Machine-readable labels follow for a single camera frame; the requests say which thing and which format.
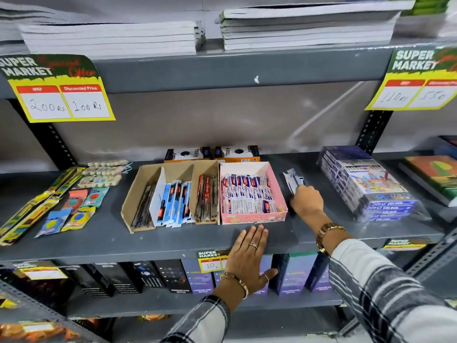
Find person's right hand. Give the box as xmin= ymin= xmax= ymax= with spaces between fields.
xmin=289 ymin=185 xmax=324 ymax=226

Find person's left hand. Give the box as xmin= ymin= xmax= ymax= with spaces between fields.
xmin=225 ymin=225 xmax=279 ymax=295

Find white blue pen packet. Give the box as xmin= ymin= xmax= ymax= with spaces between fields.
xmin=283 ymin=168 xmax=306 ymax=196

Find person's right forearm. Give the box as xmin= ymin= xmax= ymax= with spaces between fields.
xmin=316 ymin=225 xmax=457 ymax=343

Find person's left forearm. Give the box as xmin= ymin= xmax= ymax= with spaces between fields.
xmin=161 ymin=275 xmax=250 ymax=343

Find purple bottle box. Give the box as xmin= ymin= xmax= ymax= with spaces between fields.
xmin=304 ymin=252 xmax=331 ymax=293
xmin=180 ymin=258 xmax=215 ymax=294
xmin=273 ymin=252 xmax=318 ymax=296
xmin=214 ymin=254 xmax=274 ymax=296

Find pink cardboard box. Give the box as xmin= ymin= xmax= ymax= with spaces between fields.
xmin=218 ymin=161 xmax=288 ymax=226

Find small yellow price label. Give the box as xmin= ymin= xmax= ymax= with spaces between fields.
xmin=383 ymin=238 xmax=430 ymax=251
xmin=14 ymin=262 xmax=69 ymax=281
xmin=196 ymin=249 xmax=231 ymax=274

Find row of white packets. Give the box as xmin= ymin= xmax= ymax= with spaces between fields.
xmin=221 ymin=174 xmax=279 ymax=215

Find gold wristwatch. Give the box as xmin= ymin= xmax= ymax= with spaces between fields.
xmin=316 ymin=223 xmax=347 ymax=256

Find orange black box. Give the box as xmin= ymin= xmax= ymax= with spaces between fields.
xmin=164 ymin=146 xmax=211 ymax=163
xmin=213 ymin=145 xmax=261 ymax=163

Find wrapped stack of colour boxes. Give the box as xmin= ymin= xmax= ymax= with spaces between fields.
xmin=317 ymin=145 xmax=433 ymax=223

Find black bottle box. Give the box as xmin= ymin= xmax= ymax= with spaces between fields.
xmin=92 ymin=262 xmax=144 ymax=294
xmin=153 ymin=259 xmax=194 ymax=294
xmin=131 ymin=261 xmax=168 ymax=290
xmin=58 ymin=264 xmax=115 ymax=299

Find row of blue pen packs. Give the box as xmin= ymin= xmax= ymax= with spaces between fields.
xmin=154 ymin=179 xmax=195 ymax=228

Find bundle of black pens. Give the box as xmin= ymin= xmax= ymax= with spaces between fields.
xmin=131 ymin=183 xmax=156 ymax=229

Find divided brown cardboard box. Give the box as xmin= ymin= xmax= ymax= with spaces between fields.
xmin=120 ymin=159 xmax=221 ymax=234

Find colourful cover book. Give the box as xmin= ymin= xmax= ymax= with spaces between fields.
xmin=398 ymin=155 xmax=457 ymax=208

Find teal sharpener packet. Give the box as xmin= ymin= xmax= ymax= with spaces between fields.
xmin=80 ymin=187 xmax=110 ymax=210

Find eraser blister pack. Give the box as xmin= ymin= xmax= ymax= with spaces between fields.
xmin=72 ymin=174 xmax=123 ymax=190
xmin=81 ymin=166 xmax=133 ymax=176
xmin=87 ymin=159 xmax=130 ymax=167

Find grey metal shelving rack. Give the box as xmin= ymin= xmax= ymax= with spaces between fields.
xmin=0 ymin=37 xmax=457 ymax=343

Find large yellow price sign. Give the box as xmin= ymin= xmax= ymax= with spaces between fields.
xmin=364 ymin=45 xmax=457 ymax=112
xmin=0 ymin=54 xmax=116 ymax=124

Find yellow sharpener packet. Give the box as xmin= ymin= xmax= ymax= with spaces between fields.
xmin=60 ymin=206 xmax=96 ymax=232

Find stack of white notebooks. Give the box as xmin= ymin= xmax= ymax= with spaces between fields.
xmin=214 ymin=0 xmax=417 ymax=51
xmin=0 ymin=1 xmax=94 ymax=55
xmin=18 ymin=20 xmax=206 ymax=56

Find orange sharpener packet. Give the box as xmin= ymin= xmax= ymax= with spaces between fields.
xmin=62 ymin=189 xmax=89 ymax=212

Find yellow green pencil pack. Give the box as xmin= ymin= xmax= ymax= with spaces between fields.
xmin=54 ymin=167 xmax=86 ymax=198
xmin=0 ymin=197 xmax=60 ymax=247
xmin=0 ymin=191 xmax=54 ymax=240
xmin=48 ymin=166 xmax=78 ymax=192

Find blue sharpener packet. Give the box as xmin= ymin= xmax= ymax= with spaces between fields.
xmin=34 ymin=208 xmax=73 ymax=239

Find dark orange packages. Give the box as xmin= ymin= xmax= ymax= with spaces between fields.
xmin=0 ymin=261 xmax=76 ymax=315

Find orange wrapped packages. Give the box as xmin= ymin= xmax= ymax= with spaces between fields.
xmin=0 ymin=319 xmax=83 ymax=343

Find stack of green notebooks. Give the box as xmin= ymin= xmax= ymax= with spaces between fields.
xmin=388 ymin=0 xmax=452 ymax=17

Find gold bracelet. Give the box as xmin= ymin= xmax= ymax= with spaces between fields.
xmin=220 ymin=272 xmax=249 ymax=300

